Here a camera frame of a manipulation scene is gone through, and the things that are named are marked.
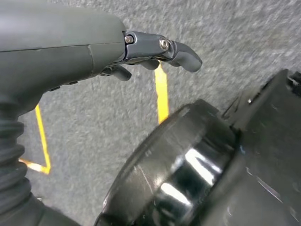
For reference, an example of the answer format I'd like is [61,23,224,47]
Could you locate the yellow floor tape strip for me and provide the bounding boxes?
[154,62,170,125]

